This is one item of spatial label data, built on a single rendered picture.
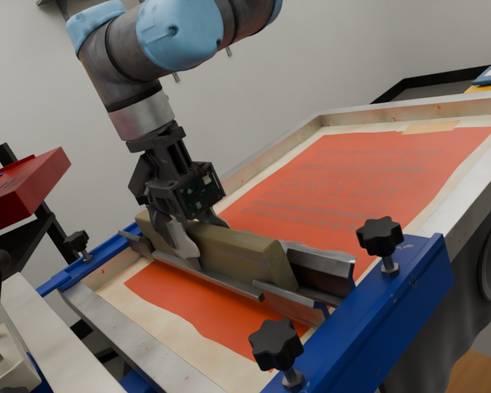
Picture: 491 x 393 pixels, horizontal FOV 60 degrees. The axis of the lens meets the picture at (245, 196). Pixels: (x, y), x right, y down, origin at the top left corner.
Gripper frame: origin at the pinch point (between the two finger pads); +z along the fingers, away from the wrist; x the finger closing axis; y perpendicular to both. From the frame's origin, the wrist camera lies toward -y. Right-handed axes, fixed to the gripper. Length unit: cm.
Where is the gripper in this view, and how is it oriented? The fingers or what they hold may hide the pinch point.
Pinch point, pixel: (203, 253)
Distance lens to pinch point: 64.9
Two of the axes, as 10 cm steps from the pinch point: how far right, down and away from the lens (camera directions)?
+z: 3.6, 8.5, 3.8
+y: 6.2, 0.8, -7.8
